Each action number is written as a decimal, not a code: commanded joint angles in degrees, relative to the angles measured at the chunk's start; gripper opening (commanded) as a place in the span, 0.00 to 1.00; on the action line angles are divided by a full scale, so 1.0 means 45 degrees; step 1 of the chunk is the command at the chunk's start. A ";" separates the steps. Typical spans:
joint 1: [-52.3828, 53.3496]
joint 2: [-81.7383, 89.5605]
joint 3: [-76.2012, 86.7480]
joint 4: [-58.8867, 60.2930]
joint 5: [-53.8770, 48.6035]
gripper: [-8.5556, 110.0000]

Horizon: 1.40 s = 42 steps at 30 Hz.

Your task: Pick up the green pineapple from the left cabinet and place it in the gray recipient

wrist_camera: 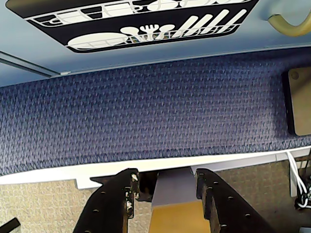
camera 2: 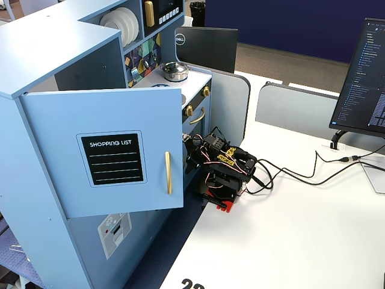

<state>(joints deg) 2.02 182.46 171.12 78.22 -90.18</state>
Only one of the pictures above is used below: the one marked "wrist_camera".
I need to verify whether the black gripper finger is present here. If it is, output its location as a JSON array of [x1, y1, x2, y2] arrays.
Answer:
[[195, 167, 276, 233], [72, 167, 140, 233]]

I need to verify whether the black bar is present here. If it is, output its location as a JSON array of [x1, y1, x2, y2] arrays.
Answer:
[[0, 217, 20, 233]]

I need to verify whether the tan wooden board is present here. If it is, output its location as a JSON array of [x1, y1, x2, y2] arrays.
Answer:
[[281, 68, 311, 136]]

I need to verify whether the light blue toy kitchen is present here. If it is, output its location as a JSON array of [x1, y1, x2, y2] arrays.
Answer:
[[0, 0, 311, 82]]

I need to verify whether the gray and yellow post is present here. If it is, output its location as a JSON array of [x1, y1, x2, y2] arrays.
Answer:
[[150, 166, 211, 233]]

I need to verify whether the white cable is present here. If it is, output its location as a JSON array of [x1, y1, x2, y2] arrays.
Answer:
[[286, 150, 310, 210]]

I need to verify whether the gold curved dishwasher handle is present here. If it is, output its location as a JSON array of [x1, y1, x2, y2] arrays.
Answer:
[[267, 12, 311, 37]]

